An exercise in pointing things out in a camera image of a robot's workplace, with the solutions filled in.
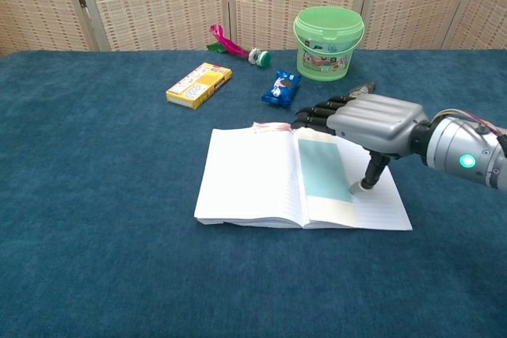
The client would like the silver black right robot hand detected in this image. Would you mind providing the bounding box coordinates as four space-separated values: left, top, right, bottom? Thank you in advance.
292 93 431 196

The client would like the green plastic bucket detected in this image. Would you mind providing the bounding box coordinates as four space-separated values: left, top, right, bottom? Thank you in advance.
292 6 365 82

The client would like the blue cookie packet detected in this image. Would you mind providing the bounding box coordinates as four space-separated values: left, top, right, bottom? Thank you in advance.
261 68 303 108

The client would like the blue white tasselled bookmark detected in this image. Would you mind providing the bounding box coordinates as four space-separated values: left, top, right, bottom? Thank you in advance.
252 121 357 226

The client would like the pink feather shuttlecock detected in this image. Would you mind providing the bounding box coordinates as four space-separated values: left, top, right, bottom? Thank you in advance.
206 24 273 69

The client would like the yellow card box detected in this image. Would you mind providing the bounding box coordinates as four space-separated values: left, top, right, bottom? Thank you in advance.
165 62 233 111

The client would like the small dark correction tape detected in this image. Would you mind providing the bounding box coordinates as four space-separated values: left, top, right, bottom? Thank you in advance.
348 82 377 97

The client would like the blue table cloth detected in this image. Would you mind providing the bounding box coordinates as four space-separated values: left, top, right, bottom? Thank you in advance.
0 49 507 338

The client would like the woven folding screen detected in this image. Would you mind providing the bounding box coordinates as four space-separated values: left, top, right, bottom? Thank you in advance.
0 0 507 57

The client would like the white lined notebook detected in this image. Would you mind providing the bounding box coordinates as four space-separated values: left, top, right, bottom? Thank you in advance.
193 126 414 232

